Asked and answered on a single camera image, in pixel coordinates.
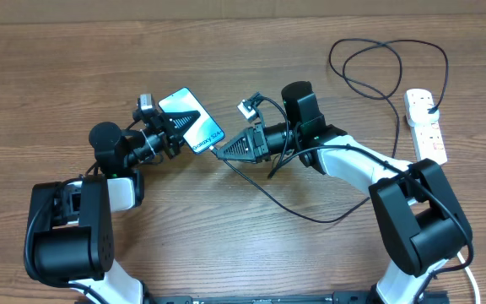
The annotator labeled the Samsung Galaxy smartphone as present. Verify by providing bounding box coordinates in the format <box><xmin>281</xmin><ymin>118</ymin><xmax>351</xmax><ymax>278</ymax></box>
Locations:
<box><xmin>159</xmin><ymin>87</ymin><xmax>224</xmax><ymax>154</ymax></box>

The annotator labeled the black charger cable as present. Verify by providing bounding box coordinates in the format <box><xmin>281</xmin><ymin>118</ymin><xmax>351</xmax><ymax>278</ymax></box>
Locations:
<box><xmin>208</xmin><ymin>38</ymin><xmax>450</xmax><ymax>225</ymax></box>

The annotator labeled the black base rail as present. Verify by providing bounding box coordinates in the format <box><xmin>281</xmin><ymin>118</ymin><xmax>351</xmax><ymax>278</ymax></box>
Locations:
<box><xmin>145</xmin><ymin>290</ymin><xmax>382</xmax><ymax>304</ymax></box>

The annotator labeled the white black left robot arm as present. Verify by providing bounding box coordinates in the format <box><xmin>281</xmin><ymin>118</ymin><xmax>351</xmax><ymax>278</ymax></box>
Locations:
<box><xmin>24</xmin><ymin>107</ymin><xmax>202</xmax><ymax>303</ymax></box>

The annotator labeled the white charger plug adapter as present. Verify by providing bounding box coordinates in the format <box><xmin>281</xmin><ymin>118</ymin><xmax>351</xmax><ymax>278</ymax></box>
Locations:
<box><xmin>406</xmin><ymin>103</ymin><xmax>440</xmax><ymax>127</ymax></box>

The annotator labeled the white power strip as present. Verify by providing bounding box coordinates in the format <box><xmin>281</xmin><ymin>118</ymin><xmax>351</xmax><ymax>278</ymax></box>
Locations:
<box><xmin>403</xmin><ymin>88</ymin><xmax>449</xmax><ymax>166</ymax></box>

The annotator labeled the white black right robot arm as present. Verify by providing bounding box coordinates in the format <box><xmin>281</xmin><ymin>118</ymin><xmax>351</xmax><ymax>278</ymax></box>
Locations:
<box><xmin>214</xmin><ymin>81</ymin><xmax>474</xmax><ymax>303</ymax></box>

